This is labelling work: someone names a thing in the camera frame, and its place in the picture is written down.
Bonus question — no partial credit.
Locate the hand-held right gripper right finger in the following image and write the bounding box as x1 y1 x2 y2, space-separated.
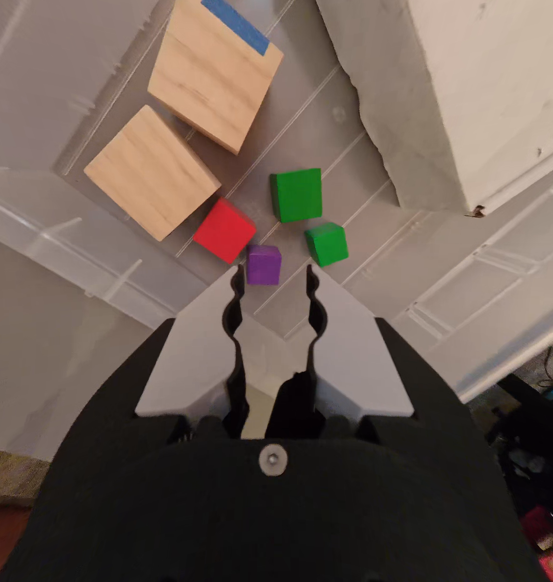
265 265 416 439

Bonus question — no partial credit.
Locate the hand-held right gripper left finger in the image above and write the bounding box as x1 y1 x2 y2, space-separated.
135 265 251 439

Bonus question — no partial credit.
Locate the purple cube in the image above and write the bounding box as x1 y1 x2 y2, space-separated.
247 245 282 286

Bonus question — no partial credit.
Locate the green cube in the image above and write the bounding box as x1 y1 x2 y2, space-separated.
305 222 349 267
270 168 323 223

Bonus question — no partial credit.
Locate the plain wooden cube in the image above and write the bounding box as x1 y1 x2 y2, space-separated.
84 105 222 242

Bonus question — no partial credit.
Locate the wooden cube with blue tape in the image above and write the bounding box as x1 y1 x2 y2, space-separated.
148 0 285 156

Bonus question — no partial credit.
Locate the clear plastic bin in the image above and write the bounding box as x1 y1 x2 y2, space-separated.
0 0 553 405

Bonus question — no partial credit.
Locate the white cardboard box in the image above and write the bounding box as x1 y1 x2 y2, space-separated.
315 0 553 218

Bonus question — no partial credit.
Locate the red cube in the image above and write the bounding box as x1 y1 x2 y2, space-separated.
193 196 257 264

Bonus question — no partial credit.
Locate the red bag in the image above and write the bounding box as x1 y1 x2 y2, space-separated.
521 506 553 553

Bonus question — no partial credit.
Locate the red cloth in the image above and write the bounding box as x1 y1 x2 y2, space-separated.
0 502 31 578

